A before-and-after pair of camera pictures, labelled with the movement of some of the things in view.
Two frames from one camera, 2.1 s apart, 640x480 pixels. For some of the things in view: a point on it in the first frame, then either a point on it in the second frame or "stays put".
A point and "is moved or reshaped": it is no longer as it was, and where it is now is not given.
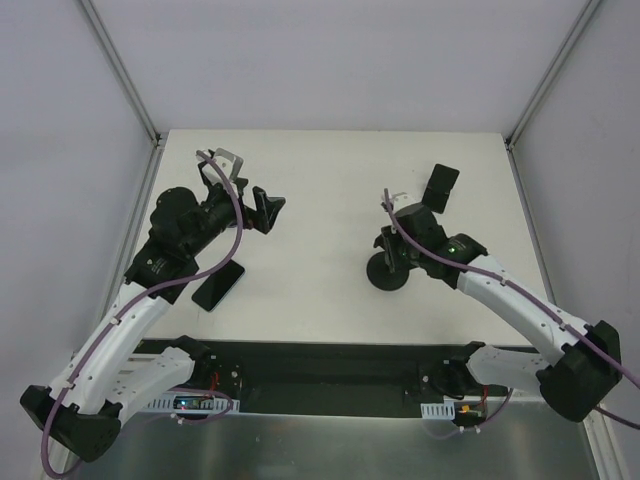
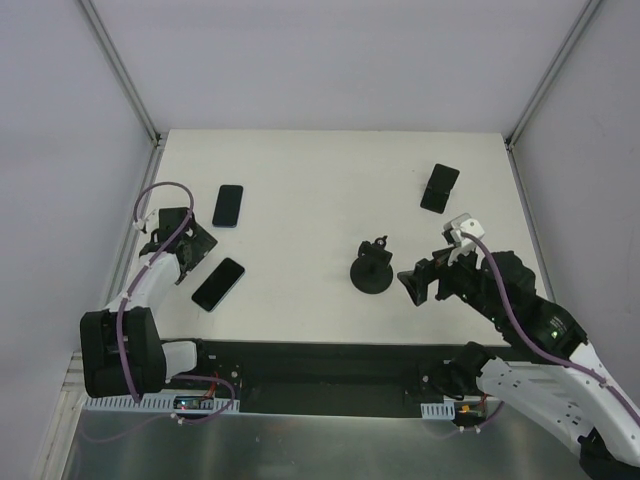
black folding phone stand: [439, 188] stays put
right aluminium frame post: [527, 119] stays put
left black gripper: [251, 212] → [195, 245]
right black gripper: [393, 248] → [435, 277]
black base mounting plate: [340, 378] stays put
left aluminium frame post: [119, 67] stays put
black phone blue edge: [217, 286] stays put
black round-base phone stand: [379, 275] is moved or reshaped
